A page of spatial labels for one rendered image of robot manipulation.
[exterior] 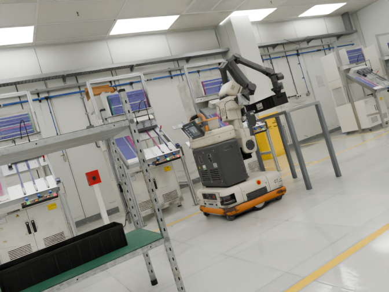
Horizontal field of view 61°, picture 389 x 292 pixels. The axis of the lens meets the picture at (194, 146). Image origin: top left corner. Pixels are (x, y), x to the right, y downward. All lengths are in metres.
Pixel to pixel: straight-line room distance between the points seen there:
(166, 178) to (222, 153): 1.56
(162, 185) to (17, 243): 1.74
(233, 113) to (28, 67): 3.75
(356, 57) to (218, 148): 5.32
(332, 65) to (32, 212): 6.14
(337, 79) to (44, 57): 5.59
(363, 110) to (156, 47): 4.25
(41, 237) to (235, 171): 2.23
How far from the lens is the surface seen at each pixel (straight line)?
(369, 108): 7.46
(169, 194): 4.37
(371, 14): 10.72
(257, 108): 3.54
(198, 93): 5.09
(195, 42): 7.13
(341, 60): 7.61
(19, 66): 6.01
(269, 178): 3.14
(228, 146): 2.99
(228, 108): 3.22
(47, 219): 4.03
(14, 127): 4.22
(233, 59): 3.40
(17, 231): 4.03
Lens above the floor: 0.74
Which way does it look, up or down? level
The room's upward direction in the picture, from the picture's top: 17 degrees counter-clockwise
